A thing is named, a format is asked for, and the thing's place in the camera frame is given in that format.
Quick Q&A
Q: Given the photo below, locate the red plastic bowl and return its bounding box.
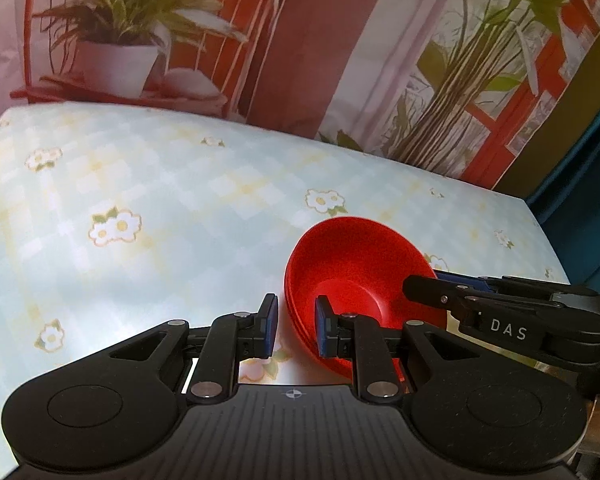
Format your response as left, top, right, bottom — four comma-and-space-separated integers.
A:
284, 217, 446, 377

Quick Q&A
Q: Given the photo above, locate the teal curtain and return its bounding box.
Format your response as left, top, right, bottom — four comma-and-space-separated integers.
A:
527, 111, 600, 292

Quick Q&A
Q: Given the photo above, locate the printed room backdrop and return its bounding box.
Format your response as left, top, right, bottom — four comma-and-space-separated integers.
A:
0, 0, 600, 188

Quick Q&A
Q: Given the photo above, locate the floral checkered tablecloth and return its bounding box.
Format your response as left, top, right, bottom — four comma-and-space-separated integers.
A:
0, 103, 566, 478

